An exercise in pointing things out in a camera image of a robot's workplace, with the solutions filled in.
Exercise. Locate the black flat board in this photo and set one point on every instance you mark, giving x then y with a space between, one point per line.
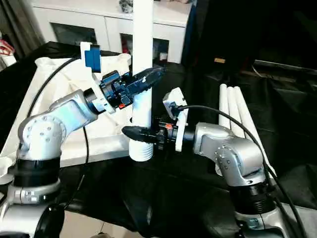
284 68

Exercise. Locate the dark glittery ornament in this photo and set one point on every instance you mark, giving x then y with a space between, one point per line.
126 5

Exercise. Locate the white plastic table top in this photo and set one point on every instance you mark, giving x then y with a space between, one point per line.
64 80

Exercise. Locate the small tan label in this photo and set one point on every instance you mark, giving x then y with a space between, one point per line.
219 60

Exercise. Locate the red and white bundle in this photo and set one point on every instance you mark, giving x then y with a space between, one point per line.
6 48

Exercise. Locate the white sideboard cabinet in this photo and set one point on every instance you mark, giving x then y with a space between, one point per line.
74 17

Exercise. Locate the grey curtain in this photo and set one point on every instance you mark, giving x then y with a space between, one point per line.
17 22

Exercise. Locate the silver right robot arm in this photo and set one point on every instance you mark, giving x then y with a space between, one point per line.
235 153

